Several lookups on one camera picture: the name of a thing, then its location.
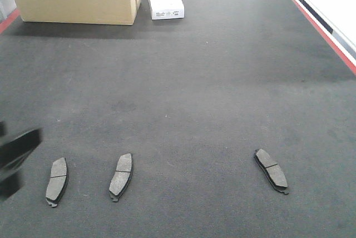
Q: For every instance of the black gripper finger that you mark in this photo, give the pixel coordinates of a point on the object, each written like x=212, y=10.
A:
x=14, y=151

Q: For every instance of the grey brake pad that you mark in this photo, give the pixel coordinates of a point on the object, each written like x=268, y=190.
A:
x=121, y=177
x=272, y=170
x=57, y=182

